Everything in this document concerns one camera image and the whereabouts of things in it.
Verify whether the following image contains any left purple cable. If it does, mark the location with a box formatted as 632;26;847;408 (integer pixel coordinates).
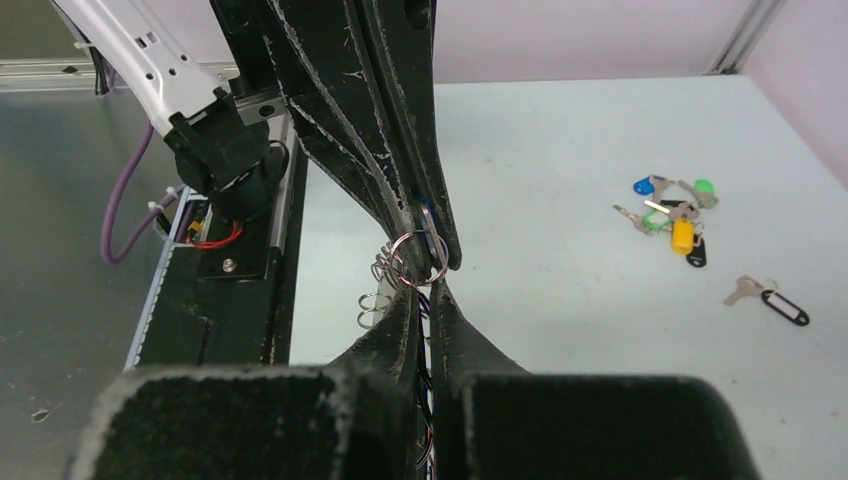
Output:
99;122;183;266

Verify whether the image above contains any green round key tag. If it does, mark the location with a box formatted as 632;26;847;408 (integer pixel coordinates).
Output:
694;178;718;209

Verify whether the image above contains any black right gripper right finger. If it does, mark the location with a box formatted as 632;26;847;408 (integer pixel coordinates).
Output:
429;281;759;479

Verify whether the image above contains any silver key bottom pile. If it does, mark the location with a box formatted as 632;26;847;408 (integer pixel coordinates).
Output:
612;204;653;236

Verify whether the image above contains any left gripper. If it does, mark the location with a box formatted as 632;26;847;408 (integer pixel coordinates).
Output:
210;0;462;282

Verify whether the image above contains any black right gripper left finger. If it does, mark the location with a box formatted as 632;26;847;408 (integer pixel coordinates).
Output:
66;288;420;479

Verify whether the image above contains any large steel ring disc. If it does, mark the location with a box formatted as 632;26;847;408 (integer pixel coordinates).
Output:
356;230;448;330

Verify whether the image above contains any right aluminium frame post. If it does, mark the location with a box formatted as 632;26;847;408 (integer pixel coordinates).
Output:
705;0;787;76

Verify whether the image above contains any black oval key tag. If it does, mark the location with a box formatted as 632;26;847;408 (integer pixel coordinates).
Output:
685;235;707;268

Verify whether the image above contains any grey slotted cable duct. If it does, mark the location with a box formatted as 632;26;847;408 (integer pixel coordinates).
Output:
123;189;191;372

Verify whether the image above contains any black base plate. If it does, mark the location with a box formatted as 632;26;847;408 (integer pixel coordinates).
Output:
135;125;309;369

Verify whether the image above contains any silver key with black tag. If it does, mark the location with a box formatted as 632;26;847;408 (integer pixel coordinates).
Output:
723;275;765;306

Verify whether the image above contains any small blue key tag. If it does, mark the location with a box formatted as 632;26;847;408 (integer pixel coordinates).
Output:
632;176;655;196

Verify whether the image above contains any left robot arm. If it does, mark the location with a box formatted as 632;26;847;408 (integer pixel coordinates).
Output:
57;1;462;283

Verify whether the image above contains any yellow key tag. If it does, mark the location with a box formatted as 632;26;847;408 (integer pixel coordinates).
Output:
670;218;695;256

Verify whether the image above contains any green long key tag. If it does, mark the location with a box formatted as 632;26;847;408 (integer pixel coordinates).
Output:
642;210;674;233

